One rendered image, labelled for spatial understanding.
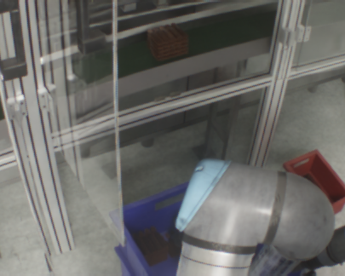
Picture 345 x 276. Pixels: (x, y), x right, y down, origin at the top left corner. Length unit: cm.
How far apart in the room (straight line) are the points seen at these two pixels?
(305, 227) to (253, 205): 9
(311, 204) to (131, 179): 141
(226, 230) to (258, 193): 7
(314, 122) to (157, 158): 83
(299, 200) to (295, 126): 170
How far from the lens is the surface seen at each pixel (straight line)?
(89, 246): 186
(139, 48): 155
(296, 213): 70
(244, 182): 69
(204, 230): 69
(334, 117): 252
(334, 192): 210
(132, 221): 148
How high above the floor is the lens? 159
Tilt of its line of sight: 46 degrees down
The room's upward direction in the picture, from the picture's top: 4 degrees clockwise
